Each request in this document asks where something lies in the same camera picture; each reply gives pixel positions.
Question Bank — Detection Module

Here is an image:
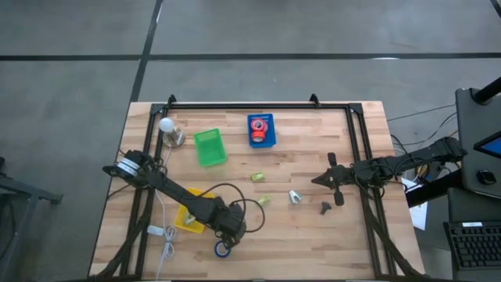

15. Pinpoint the black side stand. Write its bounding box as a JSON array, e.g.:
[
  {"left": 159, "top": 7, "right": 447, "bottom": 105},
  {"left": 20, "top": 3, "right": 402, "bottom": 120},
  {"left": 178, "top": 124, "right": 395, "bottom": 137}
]
[{"left": 0, "top": 156, "right": 63, "bottom": 282}]

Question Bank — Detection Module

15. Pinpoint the black cart beam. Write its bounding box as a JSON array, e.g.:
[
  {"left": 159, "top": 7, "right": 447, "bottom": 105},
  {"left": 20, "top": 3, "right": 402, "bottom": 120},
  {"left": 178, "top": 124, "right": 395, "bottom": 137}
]
[{"left": 405, "top": 168, "right": 463, "bottom": 208}]

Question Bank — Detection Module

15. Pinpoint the pink tape roll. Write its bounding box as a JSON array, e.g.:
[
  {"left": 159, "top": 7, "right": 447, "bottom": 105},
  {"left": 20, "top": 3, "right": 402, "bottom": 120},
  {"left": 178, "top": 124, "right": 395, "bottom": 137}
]
[{"left": 250, "top": 118, "right": 269, "bottom": 133}]

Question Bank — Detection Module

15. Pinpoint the black pole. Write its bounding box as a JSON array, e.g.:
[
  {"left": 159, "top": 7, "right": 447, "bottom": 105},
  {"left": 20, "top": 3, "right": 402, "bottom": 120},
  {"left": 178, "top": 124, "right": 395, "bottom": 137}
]
[{"left": 472, "top": 76, "right": 501, "bottom": 106}]

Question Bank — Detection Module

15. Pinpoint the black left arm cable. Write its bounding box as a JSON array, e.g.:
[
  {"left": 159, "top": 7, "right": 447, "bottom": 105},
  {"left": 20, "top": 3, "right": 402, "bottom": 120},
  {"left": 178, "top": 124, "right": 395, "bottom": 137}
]
[{"left": 197, "top": 182, "right": 266, "bottom": 234}]

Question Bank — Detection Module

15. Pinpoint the green plastic basket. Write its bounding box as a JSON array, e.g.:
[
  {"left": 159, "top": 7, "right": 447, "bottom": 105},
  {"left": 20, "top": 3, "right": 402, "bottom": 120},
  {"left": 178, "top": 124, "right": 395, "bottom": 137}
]
[{"left": 193, "top": 128, "right": 228, "bottom": 168}]

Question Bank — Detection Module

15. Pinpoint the grey equipment cart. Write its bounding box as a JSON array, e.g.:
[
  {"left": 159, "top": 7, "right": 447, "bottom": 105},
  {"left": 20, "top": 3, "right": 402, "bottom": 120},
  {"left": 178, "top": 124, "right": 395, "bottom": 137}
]
[{"left": 455, "top": 88, "right": 501, "bottom": 199}]

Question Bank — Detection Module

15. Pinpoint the blue tape roll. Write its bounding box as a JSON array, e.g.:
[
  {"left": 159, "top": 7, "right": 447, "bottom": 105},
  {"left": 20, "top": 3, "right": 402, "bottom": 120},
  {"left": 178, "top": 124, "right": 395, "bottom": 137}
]
[{"left": 213, "top": 240, "right": 232, "bottom": 259}]

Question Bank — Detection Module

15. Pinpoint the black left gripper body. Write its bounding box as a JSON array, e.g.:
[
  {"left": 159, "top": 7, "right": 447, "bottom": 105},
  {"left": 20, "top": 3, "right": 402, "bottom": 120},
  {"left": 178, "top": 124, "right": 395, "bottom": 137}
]
[{"left": 214, "top": 201, "right": 247, "bottom": 238}]

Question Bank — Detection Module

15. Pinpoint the white light bulb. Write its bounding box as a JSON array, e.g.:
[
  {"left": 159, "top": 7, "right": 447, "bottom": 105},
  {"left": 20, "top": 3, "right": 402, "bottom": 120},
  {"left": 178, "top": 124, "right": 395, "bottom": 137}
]
[{"left": 158, "top": 117, "right": 176, "bottom": 133}]

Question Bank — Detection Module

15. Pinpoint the black keyboard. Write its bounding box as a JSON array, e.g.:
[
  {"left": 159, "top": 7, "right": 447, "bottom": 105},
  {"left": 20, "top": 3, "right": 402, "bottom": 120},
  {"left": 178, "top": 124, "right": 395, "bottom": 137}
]
[{"left": 443, "top": 221, "right": 501, "bottom": 271}]

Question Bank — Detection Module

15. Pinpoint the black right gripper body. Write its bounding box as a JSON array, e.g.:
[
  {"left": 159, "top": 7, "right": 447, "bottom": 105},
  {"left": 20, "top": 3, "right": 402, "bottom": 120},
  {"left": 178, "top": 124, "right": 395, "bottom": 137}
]
[{"left": 327, "top": 152, "right": 357, "bottom": 207}]

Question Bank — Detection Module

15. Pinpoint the white lamp power cable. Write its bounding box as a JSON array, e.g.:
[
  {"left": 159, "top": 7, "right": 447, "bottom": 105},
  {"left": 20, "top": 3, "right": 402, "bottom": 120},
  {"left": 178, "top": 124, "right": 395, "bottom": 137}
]
[{"left": 146, "top": 146, "right": 178, "bottom": 281}]

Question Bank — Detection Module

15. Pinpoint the tablet with blue screen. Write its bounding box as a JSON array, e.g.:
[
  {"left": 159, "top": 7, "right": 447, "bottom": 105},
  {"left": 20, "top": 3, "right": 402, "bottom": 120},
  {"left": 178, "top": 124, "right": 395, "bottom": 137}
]
[{"left": 473, "top": 131, "right": 501, "bottom": 160}]

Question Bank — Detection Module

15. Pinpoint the blue plastic basket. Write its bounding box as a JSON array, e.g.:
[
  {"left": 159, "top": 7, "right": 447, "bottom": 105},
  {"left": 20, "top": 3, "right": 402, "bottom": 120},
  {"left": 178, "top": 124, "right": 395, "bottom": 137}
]
[{"left": 247, "top": 113, "right": 277, "bottom": 149}]

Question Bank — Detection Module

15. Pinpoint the yellow plastic basket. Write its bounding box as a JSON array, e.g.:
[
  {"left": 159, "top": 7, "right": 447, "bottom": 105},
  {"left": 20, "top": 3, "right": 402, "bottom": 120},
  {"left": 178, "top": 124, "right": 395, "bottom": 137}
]
[{"left": 173, "top": 186, "right": 216, "bottom": 235}]

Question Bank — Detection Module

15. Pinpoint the white paper sheet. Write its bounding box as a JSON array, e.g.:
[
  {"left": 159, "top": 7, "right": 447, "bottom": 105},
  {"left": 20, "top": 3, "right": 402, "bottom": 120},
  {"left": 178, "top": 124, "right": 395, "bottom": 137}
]
[{"left": 401, "top": 178, "right": 429, "bottom": 231}]

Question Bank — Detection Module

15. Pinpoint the black metal rig frame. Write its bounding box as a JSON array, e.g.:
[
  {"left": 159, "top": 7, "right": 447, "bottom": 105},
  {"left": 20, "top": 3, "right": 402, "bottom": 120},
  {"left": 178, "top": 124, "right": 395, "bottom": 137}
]
[{"left": 88, "top": 93, "right": 430, "bottom": 282}]

